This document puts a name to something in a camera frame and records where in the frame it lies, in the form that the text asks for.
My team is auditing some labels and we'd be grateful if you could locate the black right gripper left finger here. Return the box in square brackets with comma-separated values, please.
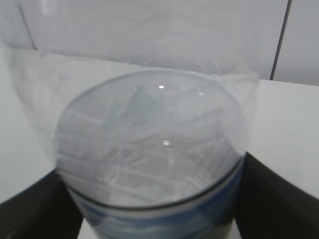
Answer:
[0, 171, 83, 239]

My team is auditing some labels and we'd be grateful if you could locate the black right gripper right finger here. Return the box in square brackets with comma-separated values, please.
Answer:
[235, 153, 319, 239]

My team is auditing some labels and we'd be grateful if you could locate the clear water bottle red label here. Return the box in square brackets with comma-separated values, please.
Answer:
[0, 0, 260, 239]

